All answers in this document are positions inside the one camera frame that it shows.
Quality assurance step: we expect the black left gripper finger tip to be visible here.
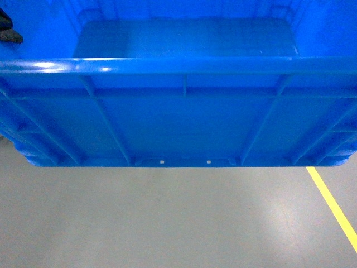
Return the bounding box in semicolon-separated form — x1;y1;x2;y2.
1;9;23;44

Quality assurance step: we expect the blue plastic crate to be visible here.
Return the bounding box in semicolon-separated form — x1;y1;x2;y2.
1;1;356;168

